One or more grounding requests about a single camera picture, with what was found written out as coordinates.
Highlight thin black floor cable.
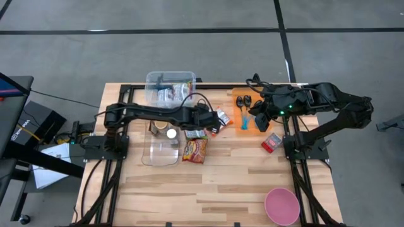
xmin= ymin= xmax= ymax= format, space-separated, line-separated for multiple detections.
xmin=30 ymin=89 xmax=101 ymax=109

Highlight green-edged ramen noodle packet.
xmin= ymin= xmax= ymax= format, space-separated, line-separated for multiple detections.
xmin=172 ymin=81 xmax=194 ymax=101
xmin=184 ymin=128 xmax=208 ymax=141

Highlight black aluminium table frame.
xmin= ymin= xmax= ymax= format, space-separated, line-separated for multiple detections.
xmin=68 ymin=82 xmax=348 ymax=227

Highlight pink bowl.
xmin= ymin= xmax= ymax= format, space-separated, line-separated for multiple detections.
xmin=264 ymin=187 xmax=301 ymax=227

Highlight black workstation cart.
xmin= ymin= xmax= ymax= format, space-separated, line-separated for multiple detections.
xmin=0 ymin=75 xmax=85 ymax=221

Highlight white paper sheets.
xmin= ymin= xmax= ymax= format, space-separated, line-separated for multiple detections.
xmin=32 ymin=143 xmax=72 ymax=190

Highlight clear plastic container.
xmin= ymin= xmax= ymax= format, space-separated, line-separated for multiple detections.
xmin=140 ymin=115 xmax=180 ymax=168
xmin=145 ymin=71 xmax=197 ymax=110

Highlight grey stand foot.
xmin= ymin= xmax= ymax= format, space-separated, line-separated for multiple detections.
xmin=375 ymin=113 xmax=404 ymax=133

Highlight roast beef ramen noodle packet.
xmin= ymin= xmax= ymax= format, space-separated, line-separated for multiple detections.
xmin=182 ymin=137 xmax=209 ymax=165

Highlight small red box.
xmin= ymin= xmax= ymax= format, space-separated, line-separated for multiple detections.
xmin=260 ymin=132 xmax=283 ymax=154

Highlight blue ramen noodle packet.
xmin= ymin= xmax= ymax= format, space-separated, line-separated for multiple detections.
xmin=157 ymin=88 xmax=175 ymax=102

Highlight orange plastic tray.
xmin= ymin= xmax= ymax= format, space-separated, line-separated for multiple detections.
xmin=231 ymin=86 xmax=273 ymax=137

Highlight thick black cable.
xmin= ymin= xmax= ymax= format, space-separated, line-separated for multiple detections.
xmin=80 ymin=159 xmax=105 ymax=221

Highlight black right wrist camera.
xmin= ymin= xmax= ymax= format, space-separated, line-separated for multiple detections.
xmin=253 ymin=112 xmax=271 ymax=133

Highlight tan-lidded glass jar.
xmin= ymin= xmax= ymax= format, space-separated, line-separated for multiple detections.
xmin=153 ymin=120 xmax=169 ymax=132

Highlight orange ramen noodle packet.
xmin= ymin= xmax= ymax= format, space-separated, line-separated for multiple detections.
xmin=210 ymin=106 xmax=235 ymax=137

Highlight black-framed blue screen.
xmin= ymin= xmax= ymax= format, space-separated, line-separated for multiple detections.
xmin=0 ymin=73 xmax=25 ymax=98

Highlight black box with white lettering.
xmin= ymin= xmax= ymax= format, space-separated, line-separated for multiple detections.
xmin=10 ymin=100 xmax=68 ymax=146

